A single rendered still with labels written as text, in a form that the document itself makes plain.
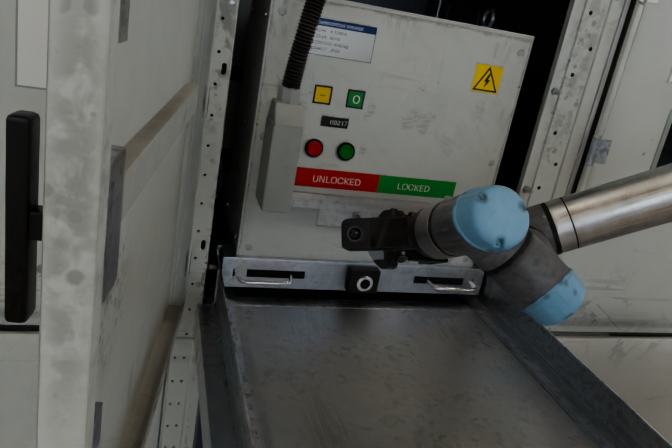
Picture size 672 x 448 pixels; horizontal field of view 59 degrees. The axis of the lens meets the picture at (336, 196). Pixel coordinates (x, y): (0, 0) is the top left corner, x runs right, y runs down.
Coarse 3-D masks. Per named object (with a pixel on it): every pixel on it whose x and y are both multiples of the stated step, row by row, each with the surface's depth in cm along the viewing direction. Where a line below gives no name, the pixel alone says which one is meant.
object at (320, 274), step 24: (264, 264) 109; (288, 264) 110; (312, 264) 111; (336, 264) 113; (360, 264) 114; (408, 264) 118; (288, 288) 112; (312, 288) 113; (336, 288) 115; (384, 288) 118; (408, 288) 119; (432, 288) 121
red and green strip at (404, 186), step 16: (304, 176) 106; (320, 176) 107; (336, 176) 108; (352, 176) 109; (368, 176) 109; (384, 176) 110; (384, 192) 111; (400, 192) 112; (416, 192) 113; (432, 192) 114; (448, 192) 115
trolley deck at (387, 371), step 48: (288, 336) 100; (336, 336) 102; (384, 336) 105; (432, 336) 108; (480, 336) 111; (288, 384) 87; (336, 384) 89; (384, 384) 92; (432, 384) 94; (480, 384) 96; (528, 384) 99; (288, 432) 78; (336, 432) 79; (384, 432) 81; (432, 432) 83; (480, 432) 85; (528, 432) 87; (576, 432) 89
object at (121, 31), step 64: (64, 0) 30; (128, 0) 35; (192, 0) 80; (64, 64) 31; (128, 64) 48; (192, 64) 90; (64, 128) 32; (128, 128) 51; (192, 128) 94; (64, 192) 33; (128, 192) 46; (192, 192) 97; (64, 256) 34; (128, 256) 59; (64, 320) 35; (128, 320) 65; (64, 384) 37; (128, 384) 71
